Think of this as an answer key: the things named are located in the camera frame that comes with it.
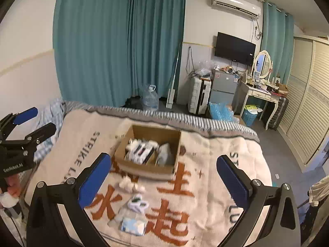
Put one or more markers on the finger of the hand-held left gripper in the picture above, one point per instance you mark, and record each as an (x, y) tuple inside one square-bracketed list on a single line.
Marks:
[(42, 131), (25, 115)]

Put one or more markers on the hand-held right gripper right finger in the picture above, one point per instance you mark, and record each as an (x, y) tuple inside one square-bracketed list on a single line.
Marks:
[(232, 180)]

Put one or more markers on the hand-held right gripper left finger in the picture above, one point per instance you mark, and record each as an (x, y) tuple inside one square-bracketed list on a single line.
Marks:
[(94, 181)]

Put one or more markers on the brown cardboard box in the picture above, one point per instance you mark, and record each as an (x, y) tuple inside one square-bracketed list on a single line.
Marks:
[(146, 171)]

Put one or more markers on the blue white soft packet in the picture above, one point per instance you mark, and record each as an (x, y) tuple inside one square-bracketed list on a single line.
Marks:
[(132, 227)]

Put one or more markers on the person's left hand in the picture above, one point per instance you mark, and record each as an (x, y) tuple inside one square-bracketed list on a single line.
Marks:
[(14, 187)]

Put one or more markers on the blue checked bedsheet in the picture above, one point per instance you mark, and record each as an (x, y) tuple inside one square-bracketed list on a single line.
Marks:
[(51, 114)]

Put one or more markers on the printed beige blanket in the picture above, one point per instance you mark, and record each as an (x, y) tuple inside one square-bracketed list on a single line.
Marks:
[(205, 159)]

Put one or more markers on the white crumpled cloth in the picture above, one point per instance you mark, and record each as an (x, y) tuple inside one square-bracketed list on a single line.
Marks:
[(9, 200)]

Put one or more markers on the clear plastic bag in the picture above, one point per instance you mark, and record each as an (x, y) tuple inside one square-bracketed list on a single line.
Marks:
[(118, 217)]

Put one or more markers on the grey striped quilt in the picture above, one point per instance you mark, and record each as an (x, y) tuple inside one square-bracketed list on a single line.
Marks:
[(226, 127)]

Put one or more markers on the black white packaged socks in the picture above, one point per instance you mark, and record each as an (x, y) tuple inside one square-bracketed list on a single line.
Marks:
[(140, 151)]

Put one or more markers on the blue plastic basket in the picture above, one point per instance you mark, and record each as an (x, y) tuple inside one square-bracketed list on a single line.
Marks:
[(249, 117)]

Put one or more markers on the blue bubble wrap bag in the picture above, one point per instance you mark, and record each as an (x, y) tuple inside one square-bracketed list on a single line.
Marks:
[(221, 112)]

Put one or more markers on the grey white plastic packet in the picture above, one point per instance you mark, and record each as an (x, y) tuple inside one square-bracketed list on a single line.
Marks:
[(165, 154)]

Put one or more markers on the dark suitcase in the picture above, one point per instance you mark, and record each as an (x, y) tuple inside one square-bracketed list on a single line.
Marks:
[(279, 113)]

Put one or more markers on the striped hanging cloth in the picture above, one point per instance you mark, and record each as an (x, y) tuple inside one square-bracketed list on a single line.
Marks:
[(317, 189)]

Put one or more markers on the black bag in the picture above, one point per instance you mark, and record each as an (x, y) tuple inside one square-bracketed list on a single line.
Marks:
[(132, 102)]

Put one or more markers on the white dressing table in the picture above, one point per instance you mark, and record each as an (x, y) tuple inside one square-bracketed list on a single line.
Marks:
[(257, 92)]

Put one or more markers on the white suitcase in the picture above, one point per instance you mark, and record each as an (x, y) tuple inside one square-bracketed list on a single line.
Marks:
[(199, 95)]

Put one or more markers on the grey mini fridge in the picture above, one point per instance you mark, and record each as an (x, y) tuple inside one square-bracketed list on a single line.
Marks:
[(223, 87)]

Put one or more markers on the wide teal curtain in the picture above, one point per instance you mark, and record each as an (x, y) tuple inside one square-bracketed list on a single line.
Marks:
[(92, 43)]

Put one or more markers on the large clear water bottle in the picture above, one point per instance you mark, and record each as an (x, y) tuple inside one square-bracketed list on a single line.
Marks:
[(150, 99)]

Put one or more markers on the white flat mop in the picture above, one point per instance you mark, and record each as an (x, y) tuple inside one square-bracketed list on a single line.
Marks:
[(171, 96)]

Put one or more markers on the small cardboard box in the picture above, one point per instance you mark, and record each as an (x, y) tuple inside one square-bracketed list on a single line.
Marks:
[(282, 88)]

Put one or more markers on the cream louvered wardrobe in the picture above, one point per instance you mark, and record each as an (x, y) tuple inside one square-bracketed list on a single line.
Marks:
[(305, 103)]

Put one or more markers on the clear plastic bags pile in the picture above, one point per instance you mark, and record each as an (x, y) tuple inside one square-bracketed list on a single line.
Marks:
[(203, 68)]

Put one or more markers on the white oval vanity mirror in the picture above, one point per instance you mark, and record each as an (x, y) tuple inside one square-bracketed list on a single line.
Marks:
[(263, 63)]

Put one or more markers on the narrow teal curtain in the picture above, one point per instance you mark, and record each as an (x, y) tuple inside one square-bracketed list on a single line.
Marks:
[(277, 43)]

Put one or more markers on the white air conditioner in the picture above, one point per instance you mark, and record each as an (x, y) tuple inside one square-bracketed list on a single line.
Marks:
[(235, 3)]

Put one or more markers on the black wall television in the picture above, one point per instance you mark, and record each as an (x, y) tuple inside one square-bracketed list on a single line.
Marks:
[(235, 47)]

